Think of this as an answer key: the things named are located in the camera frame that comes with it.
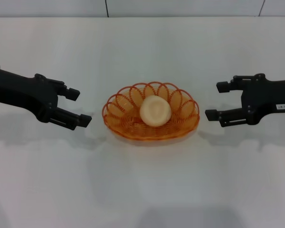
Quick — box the orange woven plastic basket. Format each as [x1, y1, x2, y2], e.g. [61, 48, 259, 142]
[102, 81, 201, 143]

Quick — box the round tan bread bun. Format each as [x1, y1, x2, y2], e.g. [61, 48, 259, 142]
[139, 95, 172, 127]

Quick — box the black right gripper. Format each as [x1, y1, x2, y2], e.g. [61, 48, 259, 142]
[204, 73, 285, 128]

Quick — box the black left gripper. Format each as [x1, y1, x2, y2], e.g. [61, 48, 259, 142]
[0, 66, 93, 131]

